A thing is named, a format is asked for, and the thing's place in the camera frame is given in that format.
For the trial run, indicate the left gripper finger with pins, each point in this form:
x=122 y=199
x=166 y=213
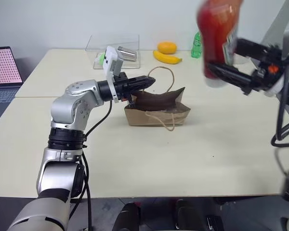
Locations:
x=144 y=80
x=142 y=87

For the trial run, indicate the green scrub ball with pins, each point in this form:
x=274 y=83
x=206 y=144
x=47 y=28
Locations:
x=101 y=58

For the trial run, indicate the stainless steel cup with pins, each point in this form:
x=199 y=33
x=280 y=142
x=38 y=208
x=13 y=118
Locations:
x=128 y=55

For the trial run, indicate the dark rounded shape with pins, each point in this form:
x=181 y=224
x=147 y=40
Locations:
x=127 y=216

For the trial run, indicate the red ketchup bottle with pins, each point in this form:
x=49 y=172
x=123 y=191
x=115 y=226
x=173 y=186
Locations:
x=214 y=36

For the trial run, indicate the grey laptop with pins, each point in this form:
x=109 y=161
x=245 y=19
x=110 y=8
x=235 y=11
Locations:
x=2 y=72

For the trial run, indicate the yellow banana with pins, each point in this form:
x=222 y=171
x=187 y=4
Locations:
x=166 y=58

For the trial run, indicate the orange fruit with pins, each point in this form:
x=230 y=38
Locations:
x=167 y=47

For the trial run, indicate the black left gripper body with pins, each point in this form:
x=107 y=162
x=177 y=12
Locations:
x=124 y=86

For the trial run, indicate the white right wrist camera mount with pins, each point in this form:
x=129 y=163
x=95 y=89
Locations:
x=278 y=87

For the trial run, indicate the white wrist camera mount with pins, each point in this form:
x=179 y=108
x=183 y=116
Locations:
x=278 y=87
x=110 y=57

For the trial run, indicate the green plastic bottle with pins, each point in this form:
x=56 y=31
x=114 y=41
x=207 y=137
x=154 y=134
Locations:
x=196 y=47

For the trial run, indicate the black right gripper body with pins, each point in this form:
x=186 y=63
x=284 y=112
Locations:
x=271 y=65

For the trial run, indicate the brown paper bag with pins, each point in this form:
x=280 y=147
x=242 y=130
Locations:
x=156 y=118

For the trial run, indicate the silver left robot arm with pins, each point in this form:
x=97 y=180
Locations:
x=72 y=108

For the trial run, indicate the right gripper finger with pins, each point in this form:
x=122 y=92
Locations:
x=231 y=73
x=249 y=49

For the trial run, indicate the clear plastic box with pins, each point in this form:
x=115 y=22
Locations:
x=113 y=41

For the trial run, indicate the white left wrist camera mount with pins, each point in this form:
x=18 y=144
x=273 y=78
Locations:
x=110 y=57

